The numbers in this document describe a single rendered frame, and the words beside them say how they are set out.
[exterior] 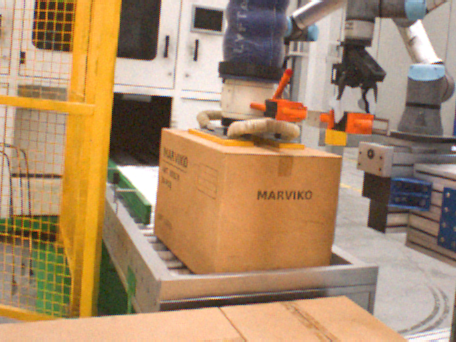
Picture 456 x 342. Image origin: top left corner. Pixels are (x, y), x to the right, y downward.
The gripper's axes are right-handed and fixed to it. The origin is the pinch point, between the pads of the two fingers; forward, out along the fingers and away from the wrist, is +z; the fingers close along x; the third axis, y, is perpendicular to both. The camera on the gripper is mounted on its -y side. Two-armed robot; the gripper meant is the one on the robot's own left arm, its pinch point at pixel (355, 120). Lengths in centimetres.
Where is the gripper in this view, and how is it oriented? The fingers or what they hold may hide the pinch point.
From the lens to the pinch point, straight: 135.2
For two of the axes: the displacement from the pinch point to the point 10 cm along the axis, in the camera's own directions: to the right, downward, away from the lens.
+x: -8.6, -0.6, -5.0
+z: -1.0, 9.9, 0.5
